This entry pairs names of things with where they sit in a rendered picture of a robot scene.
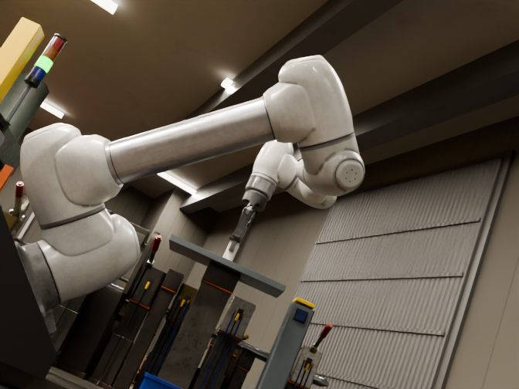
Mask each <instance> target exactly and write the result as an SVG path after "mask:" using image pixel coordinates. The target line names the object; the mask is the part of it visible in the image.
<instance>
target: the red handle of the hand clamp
mask: <svg viewBox="0 0 519 389"><path fill-rule="evenodd" d="M23 189H24V184H23V182H21V181H19V182H17V184H16V191H15V211H14V215H13V216H15V217H17V218H19V216H20V211H21V203H22V196H23Z"/></svg>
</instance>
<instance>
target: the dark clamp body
mask: <svg viewBox="0 0 519 389"><path fill-rule="evenodd" d="M166 275H167V273H165V272H162V271H161V270H159V269H156V268H154V267H152V268H151V269H148V268H145V270H144V272H143V274H142V276H141V278H140V280H139V282H138V284H137V285H136V288H135V290H134V292H133V293H132V295H131V297H130V299H129V301H130V304H129V306H128V308H127V310H126V312H125V314H124V316H123V318H122V320H121V322H120V324H119V326H118V328H117V330H116V332H115V333H113V334H112V336H111V338H110V340H109V342H108V344H107V346H106V348H105V350H104V352H103V354H102V356H101V358H100V360H98V362H97V366H96V368H95V370H94V372H93V373H92V375H91V377H89V379H88V381H89V382H90V383H93V384H95V385H96V386H99V387H102V388H104V389H110V388H111V387H113V385H114V383H115V381H116V379H117V377H118V375H119V373H120V371H121V369H122V367H123V365H124V362H125V360H126V359H127V356H128V354H129V353H130V351H131V348H132V346H133V345H134V343H133V342H134V339H135V337H136V336H137V333H138V331H139V329H140V328H141V325H142V323H143V322H144V319H145V317H146V316H147V313H148V312H150V311H151V308H152V306H153V305H154V302H155V300H156V299H157V297H158V294H159V293H160V291H161V284H162V283H163V281H164V279H165V277H166Z"/></svg>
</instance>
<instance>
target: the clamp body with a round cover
mask: <svg viewBox="0 0 519 389"><path fill-rule="evenodd" d="M197 292H198V290H197V289H195V288H193V287H191V286H189V285H186V284H184V283H182V285H181V286H180V289H179V291H178V294H177V296H176V297H175V298H174V300H173V303H172V305H171V308H170V310H169V312H168V315H167V316H166V317H165V320H166V323H165V325H164V327H163V329H162V331H161V333H160V335H159V337H158V340H157V342H156V344H155V345H154V348H153V350H152V351H151V352H150V353H149V354H148V358H147V359H146V361H145V363H144V366H143V367H142V369H141V371H140V372H139V376H138V378H137V380H136V382H135V384H134V386H133V388H132V389H139V387H140V386H141V383H142V381H143V379H144V377H145V376H144V374H145V372H147V373H149V374H152V375H154V376H156V377H157V376H158V374H159V372H160V370H161V368H162V366H163V363H164V361H165V359H166V357H167V355H168V352H169V350H170V349H171V346H172V344H173V343H174V341H175V338H176V336H177V334H178V333H177V332H178V330H180V327H181V325H182V323H183V321H184V319H185V317H186V314H187V312H188V310H189V308H190V306H191V304H192V301H193V299H194V298H195V295H196V293H197Z"/></svg>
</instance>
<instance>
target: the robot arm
mask: <svg viewBox="0 0 519 389"><path fill-rule="evenodd" d="M278 77H279V83H277V84H276V85H274V86H272V87H270V88H269V89H268V90H267V91H266V92H265V93H264V94H263V95H264V97H263V98H258V99H255V100H250V101H248V102H245V103H241V104H237V105H235V106H231V107H226V108H224V109H221V110H217V111H213V112H211V113H206V114H203V115H200V116H197V117H195V118H192V119H189V120H184V121H181V122H178V123H173V124H171V125H167V126H165V127H160V128H158V129H154V130H150V131H147V132H144V133H141V134H136V135H134V136H131V137H126V138H123V139H120V140H116V141H113V142H110V141H109V140H108V139H106V138H104V137H101V136H99V135H96V134H95V135H87V136H82V135H81V133H80V131H79V129H77V128H75V127H74V126H71V125H69V124H64V123H55V124H52V125H49V126H47V127H44V128H41V129H39V130H36V131H34V132H32V133H30V134H28V135H26V136H25V138H24V141H23V144H22V146H21V150H20V168H21V174H22V180H23V184H24V187H25V192H26V194H27V197H28V199H29V203H30V205H31V207H32V210H33V213H34V215H35V217H36V219H37V221H38V223H39V226H40V228H41V236H42V240H41V241H38V242H35V243H32V244H28V245H24V246H20V245H19V243H17V242H15V245H16V247H17V249H18V252H19V255H20V258H21V260H22V263H23V265H24V268H25V271H26V274H27V276H28V278H29V281H30V284H31V286H32V290H33V292H34V294H35V296H36V300H37V302H38V304H39V308H40V310H41V312H42V316H43V318H44V320H45V323H46V326H47V328H48V331H49V334H51V333H53V332H55V331H56V324H55V320H54V317H53V311H54V309H53V307H54V306H57V305H59V304H60V303H64V302H66V301H69V300H72V299H77V298H79V297H81V296H85V295H87V294H89V293H92V292H94V291H97V290H98V289H101V288H103V287H105V286H107V285H109V284H111V283H112V282H114V281H116V280H117V279H119V278H120V277H121V276H122V275H124V274H125V273H126V272H127V271H128V270H129V269H131V267H132V266H133V265H134V264H135V262H136V261H137V259H138V257H139V255H140V246H139V241H138V238H137V234H136V231H135V230H134V227H133V226H132V224H131V223H129V222H128V221H127V219H125V218H123V217H121V216H119V215H117V214H115V215H110V214H109V212H108V211H107V209H106V208H105V205H104V202H105V201H108V200H109V199H111V198H113V197H115V196H116V195H117V194H118V193H119V191H120V190H121V188H122V187H123V185H124V184H125V183H127V182H131V181H136V180H138V179H141V178H146V177H149V176H151V175H155V174H160V173H162V172H166V171H170V170H173V169H176V168H179V167H184V166H187V165H190V164H194V163H197V162H200V161H205V160H208V159H211V158H214V157H218V156H222V155H224V154H229V153H232V152H235V151H240V150H243V149H246V148H249V147H253V146H256V145H259V144H264V143H265V144H264V146H263V148H262V149H261V151H260V152H259V154H258V156H257V158H256V160H255V163H254V165H253V172H252V174H251V175H250V178H249V181H248V183H247V185H246V188H245V189H246V193H245V194H244V196H243V199H242V203H243V204H244V205H245V206H247V207H245V208H244V209H243V212H242V214H241V217H240V219H239V223H238V225H237V227H236V230H235V231H234V234H233V235H232V237H229V239H231V240H230V242H229V244H228V247H227V249H226V251H225V253H224V255H223V258H225V259H228V260H230V261H233V259H234V257H235V255H236V252H237V250H238V248H239V247H241V245H240V243H241V241H242V240H243V237H244V235H245V233H246V230H247V228H248V227H249V226H250V224H251V222H252V220H253V219H254V217H255V214H256V213H255V212H254V211H263V209H264V208H265V206H266V203H267V201H269V200H270V199H271V196H272V195H273V193H274V191H275V189H276V186H277V187H280V188H282V189H284V190H285V191H287V192H289V193H290V194H291V195H293V196H294V197H295V198H297V199H298V200H300V201H302V202H303V203H305V204H307V205H309V206H311V207H314V208H320V209H325V208H329V207H331V206H332V205H333V203H335V201H336V199H337V196H342V195H346V194H347V193H350V192H352V191H354V190H355V189H356V188H358V187H359V186H360V184H361V183H362V182H363V179H364V177H365V166H364V162H363V160H362V158H361V156H360V153H359V149H358V144H357V141H356V137H355V134H354V128H353V122H352V115H351V110H350V107H349V104H348V99H347V97H346V94H345V91H344V87H343V85H342V83H341V81H340V79H339V77H338V75H337V74H336V72H335V71H334V69H333V68H332V66H331V65H330V64H329V63H328V62H327V60H326V59H325V58H324V57H323V56H320V55H318V56H308V57H304V58H299V59H293V60H290V61H288V62H286V64H285V65H284V66H283V67H282V68H281V70H280V73H279V76H278ZM292 143H297V144H298V147H299V150H300V154H301V157H302V159H301V160H300V161H299V162H298V161H297V160H296V159H295V158H294V157H293V145H292Z"/></svg>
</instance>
